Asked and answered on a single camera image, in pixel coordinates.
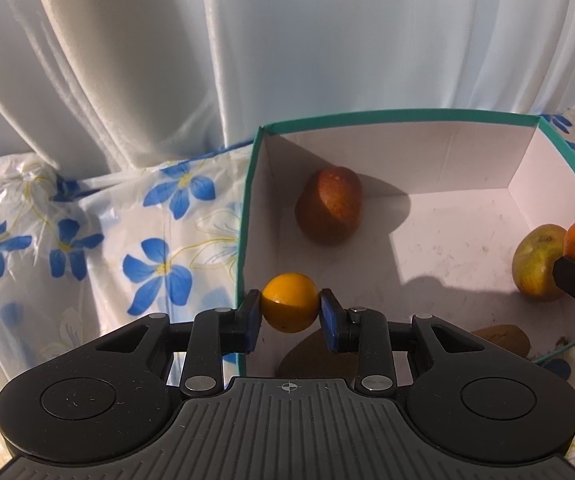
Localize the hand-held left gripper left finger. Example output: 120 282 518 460
94 289 263 396

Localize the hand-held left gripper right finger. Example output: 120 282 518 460
319 287 488 394

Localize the yellow cherry tomato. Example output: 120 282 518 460
260 272 321 333

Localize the red apple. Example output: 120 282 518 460
511 223 569 303
295 166 365 247

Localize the brown kiwi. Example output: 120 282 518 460
274 332 361 380
470 325 533 360

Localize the teal cardboard box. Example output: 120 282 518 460
234 108 575 380

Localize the blue floral tablecloth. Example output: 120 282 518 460
0 110 575 480

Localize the white curtain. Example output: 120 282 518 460
0 0 575 183

